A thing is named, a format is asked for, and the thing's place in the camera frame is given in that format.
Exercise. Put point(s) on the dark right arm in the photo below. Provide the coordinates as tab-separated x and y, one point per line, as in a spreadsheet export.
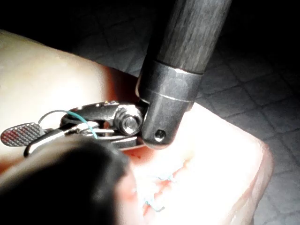
185	47

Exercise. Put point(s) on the blue stitching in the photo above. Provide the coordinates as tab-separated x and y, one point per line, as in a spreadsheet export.
150	201

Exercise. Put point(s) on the dark left arm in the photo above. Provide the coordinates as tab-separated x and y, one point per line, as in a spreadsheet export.
65	187

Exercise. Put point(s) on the right arm needle driver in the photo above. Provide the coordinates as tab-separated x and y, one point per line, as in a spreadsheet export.
100	111

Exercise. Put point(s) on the right arm needle driver jaw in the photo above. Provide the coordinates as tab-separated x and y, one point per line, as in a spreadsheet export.
21	134
44	139

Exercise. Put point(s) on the dark grid mat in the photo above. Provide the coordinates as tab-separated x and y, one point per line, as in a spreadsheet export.
257	93

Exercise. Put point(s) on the tissue pad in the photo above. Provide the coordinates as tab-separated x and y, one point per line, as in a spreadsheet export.
222	164

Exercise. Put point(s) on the blue thread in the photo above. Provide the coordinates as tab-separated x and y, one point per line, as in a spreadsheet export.
80	117

